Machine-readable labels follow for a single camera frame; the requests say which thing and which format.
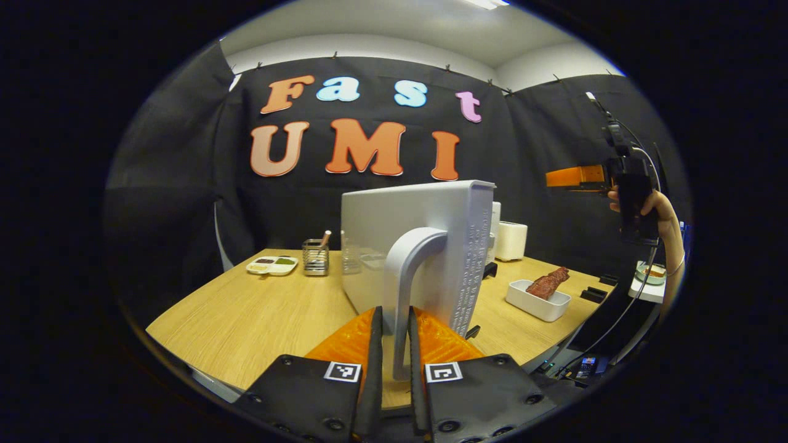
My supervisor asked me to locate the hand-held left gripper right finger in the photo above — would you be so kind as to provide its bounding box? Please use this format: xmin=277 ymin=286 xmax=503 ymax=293
xmin=408 ymin=306 xmax=558 ymax=442

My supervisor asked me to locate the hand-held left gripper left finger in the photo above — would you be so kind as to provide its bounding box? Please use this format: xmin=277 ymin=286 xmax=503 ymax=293
xmin=234 ymin=306 xmax=384 ymax=443

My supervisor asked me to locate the red meat piece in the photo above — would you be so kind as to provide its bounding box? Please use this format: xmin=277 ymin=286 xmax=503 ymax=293
xmin=526 ymin=266 xmax=571 ymax=301

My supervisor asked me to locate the white microwave oven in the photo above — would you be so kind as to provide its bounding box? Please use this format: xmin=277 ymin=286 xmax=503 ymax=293
xmin=340 ymin=180 xmax=502 ymax=382

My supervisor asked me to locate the white toaster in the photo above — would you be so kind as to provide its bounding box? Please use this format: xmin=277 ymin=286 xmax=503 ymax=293
xmin=494 ymin=221 xmax=529 ymax=262

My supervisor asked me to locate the white side table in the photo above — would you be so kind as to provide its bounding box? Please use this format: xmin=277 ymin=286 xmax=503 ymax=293
xmin=628 ymin=261 xmax=669 ymax=305

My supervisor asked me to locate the clear glass cup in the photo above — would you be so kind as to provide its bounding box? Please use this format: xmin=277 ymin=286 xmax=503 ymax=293
xmin=342 ymin=232 xmax=364 ymax=275

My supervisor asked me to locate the metal mesh utensil holder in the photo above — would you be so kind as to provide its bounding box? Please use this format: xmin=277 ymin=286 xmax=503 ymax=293
xmin=302 ymin=239 xmax=330 ymax=276

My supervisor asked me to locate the white rectangular tray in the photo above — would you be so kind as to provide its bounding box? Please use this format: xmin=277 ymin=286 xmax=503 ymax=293
xmin=505 ymin=279 xmax=572 ymax=322

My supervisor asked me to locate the divided white bean dish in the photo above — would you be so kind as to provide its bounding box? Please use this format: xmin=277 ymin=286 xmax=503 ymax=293
xmin=246 ymin=255 xmax=299 ymax=276

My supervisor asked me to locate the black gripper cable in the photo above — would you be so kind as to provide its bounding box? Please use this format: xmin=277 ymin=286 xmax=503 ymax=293
xmin=554 ymin=120 xmax=664 ymax=377

